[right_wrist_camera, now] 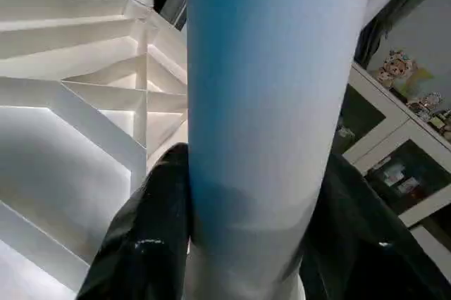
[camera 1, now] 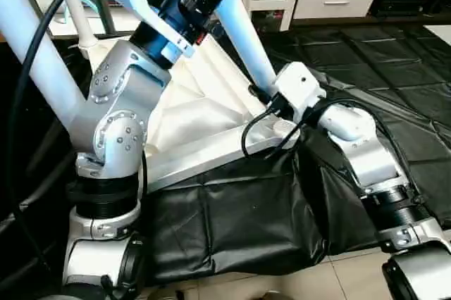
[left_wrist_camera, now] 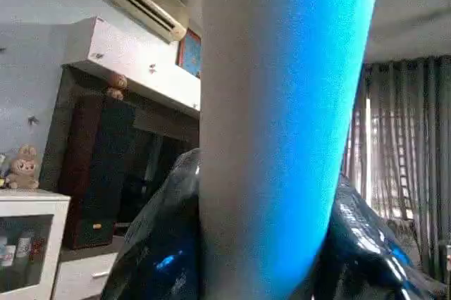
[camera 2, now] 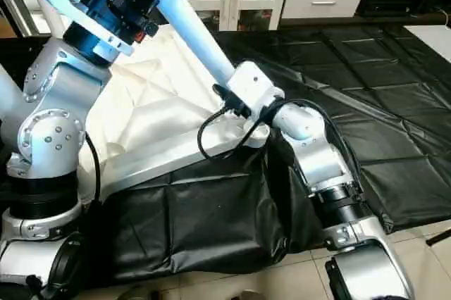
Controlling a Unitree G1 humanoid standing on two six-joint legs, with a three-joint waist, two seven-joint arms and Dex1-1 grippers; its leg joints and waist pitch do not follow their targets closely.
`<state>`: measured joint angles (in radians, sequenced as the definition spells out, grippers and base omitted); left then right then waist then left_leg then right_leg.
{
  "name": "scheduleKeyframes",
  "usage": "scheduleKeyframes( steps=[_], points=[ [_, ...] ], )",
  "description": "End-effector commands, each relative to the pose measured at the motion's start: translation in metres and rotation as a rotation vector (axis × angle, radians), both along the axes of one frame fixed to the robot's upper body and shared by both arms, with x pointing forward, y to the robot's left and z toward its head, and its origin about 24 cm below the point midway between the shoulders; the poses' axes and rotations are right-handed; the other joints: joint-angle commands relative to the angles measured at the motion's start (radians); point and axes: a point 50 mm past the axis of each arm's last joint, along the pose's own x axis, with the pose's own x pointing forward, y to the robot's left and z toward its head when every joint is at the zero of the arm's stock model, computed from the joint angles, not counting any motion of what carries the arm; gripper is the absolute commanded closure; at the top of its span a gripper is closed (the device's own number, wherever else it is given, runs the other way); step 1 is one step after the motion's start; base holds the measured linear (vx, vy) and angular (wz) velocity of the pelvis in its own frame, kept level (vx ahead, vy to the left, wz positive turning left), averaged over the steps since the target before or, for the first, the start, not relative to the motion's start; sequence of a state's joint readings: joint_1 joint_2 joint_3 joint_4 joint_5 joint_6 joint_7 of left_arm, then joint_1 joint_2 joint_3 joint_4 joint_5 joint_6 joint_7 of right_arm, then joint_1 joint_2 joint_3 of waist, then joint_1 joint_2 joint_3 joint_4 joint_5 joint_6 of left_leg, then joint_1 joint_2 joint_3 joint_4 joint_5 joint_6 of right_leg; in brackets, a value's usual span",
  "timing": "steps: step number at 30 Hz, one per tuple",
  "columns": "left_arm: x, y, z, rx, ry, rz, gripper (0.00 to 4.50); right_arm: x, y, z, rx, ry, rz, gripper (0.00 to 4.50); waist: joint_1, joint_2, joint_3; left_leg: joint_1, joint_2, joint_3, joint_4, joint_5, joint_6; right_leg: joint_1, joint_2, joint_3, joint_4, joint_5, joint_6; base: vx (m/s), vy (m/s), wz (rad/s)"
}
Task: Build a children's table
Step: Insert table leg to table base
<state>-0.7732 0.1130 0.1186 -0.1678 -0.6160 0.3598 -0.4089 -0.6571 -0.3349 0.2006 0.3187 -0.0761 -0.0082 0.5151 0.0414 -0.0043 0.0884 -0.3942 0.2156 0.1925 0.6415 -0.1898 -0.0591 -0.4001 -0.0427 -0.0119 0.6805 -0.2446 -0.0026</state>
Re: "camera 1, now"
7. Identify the white plastic table leg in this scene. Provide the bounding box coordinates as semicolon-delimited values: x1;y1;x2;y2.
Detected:
0;0;89;139
53;0;99;51
185;0;283;104

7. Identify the white plastic table top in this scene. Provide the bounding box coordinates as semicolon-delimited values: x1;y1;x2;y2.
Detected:
78;32;302;194

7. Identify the black work mat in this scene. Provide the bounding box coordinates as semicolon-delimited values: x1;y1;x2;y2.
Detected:
0;22;451;294

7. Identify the white flat board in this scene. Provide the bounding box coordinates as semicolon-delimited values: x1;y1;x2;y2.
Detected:
421;24;451;46

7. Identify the white drawer unit with handle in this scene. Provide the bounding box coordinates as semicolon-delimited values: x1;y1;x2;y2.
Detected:
292;0;385;20

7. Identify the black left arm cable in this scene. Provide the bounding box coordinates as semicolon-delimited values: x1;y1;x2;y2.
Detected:
7;0;99;273

